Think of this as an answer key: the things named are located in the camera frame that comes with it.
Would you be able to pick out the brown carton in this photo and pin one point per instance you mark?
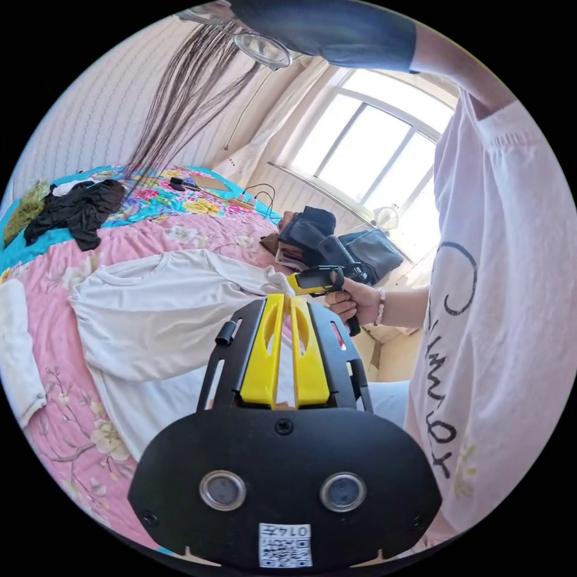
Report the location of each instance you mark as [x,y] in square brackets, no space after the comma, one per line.
[392,351]

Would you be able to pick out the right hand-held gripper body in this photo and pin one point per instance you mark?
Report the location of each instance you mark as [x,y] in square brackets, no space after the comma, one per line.
[358,275]

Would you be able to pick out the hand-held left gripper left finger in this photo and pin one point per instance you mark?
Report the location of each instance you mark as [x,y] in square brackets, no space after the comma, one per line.
[260,360]

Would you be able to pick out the pile of folded dark clothes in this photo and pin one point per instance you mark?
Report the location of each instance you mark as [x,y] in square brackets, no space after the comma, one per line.
[308,227]

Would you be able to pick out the window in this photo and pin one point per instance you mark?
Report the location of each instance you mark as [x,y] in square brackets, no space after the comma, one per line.
[360,153]

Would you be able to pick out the white garment with cuff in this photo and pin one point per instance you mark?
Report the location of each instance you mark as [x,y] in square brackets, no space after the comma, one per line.
[15,342]

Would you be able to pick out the bed with floral quilt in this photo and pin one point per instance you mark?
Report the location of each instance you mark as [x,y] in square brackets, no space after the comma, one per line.
[63,257]

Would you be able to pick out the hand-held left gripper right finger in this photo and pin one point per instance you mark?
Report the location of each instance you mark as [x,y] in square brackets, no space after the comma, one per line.
[312,365]

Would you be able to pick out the white long sleeve shirt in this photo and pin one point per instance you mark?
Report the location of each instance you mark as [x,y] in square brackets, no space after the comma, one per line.
[158,315]

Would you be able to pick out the pale curtain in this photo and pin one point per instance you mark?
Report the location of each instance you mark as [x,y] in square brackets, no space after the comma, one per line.
[275,126]

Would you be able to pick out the person's body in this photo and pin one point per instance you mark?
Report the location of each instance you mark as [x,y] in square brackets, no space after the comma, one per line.
[496,315]

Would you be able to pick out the dark grey bag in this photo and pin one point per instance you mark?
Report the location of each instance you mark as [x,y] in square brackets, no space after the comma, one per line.
[376,252]

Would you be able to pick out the person's right forearm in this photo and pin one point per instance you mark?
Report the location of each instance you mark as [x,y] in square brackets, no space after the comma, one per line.
[403,306]

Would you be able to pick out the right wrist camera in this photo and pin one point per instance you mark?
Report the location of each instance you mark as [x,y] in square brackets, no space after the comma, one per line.
[334,250]

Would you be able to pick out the brown cardboard sheet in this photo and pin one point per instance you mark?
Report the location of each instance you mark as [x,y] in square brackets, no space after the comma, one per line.
[209,183]

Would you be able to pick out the small white fan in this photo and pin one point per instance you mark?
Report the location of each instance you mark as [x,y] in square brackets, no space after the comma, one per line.
[387,218]

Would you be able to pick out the person's right hand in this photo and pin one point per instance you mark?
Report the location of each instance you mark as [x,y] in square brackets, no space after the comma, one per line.
[363,304]

